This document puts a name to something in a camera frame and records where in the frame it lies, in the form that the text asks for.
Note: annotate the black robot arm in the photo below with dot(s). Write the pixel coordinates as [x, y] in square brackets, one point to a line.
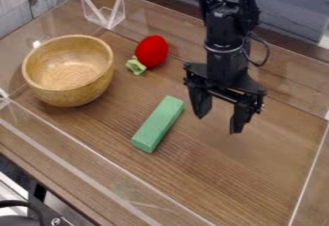
[230, 20]

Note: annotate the green rectangular block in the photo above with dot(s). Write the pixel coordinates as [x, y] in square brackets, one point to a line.
[158, 124]

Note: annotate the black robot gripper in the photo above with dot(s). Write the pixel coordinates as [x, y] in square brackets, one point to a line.
[222, 78]

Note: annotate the black metal table clamp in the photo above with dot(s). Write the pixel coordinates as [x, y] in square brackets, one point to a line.
[40, 211]

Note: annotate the clear acrylic corner bracket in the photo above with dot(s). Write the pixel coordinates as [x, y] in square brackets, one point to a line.
[106, 17]

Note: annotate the red plush strawberry toy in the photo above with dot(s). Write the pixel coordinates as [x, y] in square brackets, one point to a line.
[150, 54]

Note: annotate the brown wooden bowl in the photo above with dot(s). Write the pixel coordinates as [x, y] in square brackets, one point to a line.
[69, 70]

